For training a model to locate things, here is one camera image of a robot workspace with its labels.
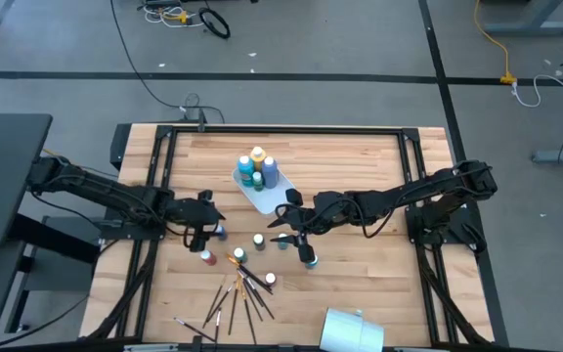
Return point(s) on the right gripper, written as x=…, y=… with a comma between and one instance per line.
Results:
x=325, y=212

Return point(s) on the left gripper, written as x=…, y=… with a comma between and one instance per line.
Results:
x=193, y=215

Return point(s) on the small teal paint bottle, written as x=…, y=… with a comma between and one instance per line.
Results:
x=282, y=246

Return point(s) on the small dark green paint bottle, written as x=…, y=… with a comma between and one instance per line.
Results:
x=259, y=239

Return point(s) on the white plastic bin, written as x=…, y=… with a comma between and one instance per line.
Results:
x=269, y=200

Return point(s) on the small teal-green paint bottle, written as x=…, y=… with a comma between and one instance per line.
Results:
x=239, y=253

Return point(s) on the small dark red paint bottle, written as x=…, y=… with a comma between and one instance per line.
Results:
x=270, y=278

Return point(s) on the large purple paint bottle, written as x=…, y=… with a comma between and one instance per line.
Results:
x=270, y=173

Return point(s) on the large turquoise paint bottle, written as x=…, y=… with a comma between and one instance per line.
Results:
x=245, y=168

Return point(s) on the thin dark paintbrush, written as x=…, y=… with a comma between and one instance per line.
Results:
x=221, y=303
x=254, y=305
x=213, y=303
x=264, y=305
x=233, y=308

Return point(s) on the large yellow paint bottle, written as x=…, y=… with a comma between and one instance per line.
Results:
x=257, y=152

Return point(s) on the dark paintbrush orange tip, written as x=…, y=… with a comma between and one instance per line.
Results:
x=248, y=315

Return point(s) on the short paintbrush silver ferrule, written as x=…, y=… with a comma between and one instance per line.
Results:
x=218, y=325

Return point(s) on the long paintbrush silver ferrule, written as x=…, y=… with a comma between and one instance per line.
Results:
x=193, y=329

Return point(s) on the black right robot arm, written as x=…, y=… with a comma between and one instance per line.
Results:
x=408, y=193

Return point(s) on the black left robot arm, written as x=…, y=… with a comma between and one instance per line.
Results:
x=96, y=188

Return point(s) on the white cylindrical lamp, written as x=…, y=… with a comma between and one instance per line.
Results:
x=350, y=332

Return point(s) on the black clamp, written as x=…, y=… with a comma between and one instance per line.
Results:
x=197, y=340

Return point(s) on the black control box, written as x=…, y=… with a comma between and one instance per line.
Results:
x=119, y=146

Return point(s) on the black desk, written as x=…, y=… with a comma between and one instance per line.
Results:
x=8, y=176

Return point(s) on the gray desk leg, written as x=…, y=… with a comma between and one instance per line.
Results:
x=531, y=27

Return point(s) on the black aluminium table frame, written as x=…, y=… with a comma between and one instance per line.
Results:
x=286, y=130

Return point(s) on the silver aluminium bracket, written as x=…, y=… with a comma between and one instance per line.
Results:
x=149, y=348

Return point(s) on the black desk base frame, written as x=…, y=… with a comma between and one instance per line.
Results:
x=52, y=239

